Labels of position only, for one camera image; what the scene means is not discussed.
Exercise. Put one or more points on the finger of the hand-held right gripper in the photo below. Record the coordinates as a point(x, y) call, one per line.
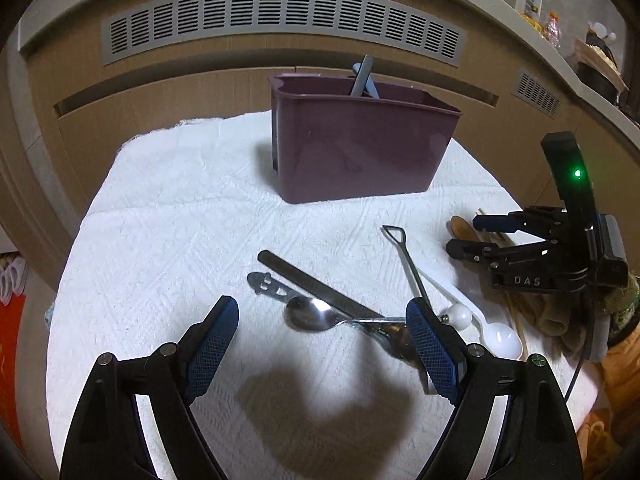
point(500, 221)
point(470, 250)

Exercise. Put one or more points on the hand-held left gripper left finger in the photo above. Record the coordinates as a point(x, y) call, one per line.
point(216, 340)

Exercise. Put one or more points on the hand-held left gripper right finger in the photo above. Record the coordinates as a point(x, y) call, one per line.
point(429, 345)

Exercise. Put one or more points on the wooden spoon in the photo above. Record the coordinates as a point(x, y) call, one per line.
point(459, 227)

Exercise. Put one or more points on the white round head utensil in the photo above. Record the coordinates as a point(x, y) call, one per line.
point(459, 316)

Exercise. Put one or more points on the shovel shaped metal spoon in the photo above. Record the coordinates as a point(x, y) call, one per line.
point(407, 260)

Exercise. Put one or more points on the white plastic spoon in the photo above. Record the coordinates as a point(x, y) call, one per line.
point(502, 341)

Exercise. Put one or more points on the wooden chopstick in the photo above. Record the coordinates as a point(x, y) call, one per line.
point(517, 327)

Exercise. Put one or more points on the plain metal spoon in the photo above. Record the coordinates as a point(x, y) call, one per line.
point(312, 314)

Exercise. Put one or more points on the metal table knife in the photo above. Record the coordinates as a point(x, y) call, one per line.
point(310, 282)

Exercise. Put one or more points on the maroon plastic utensil holder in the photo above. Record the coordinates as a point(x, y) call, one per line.
point(350, 150)

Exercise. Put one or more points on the small grey vent grille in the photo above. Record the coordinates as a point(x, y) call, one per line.
point(537, 91)

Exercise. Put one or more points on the white textured towel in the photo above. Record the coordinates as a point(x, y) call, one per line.
point(200, 220)

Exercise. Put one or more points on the black pot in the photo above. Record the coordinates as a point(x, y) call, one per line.
point(600, 77)

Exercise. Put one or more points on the pink bottle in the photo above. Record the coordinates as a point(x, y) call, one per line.
point(552, 29)

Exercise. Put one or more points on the red box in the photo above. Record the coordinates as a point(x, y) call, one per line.
point(9, 370)

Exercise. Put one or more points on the large grey vent grille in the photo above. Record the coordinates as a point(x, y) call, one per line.
point(280, 10)

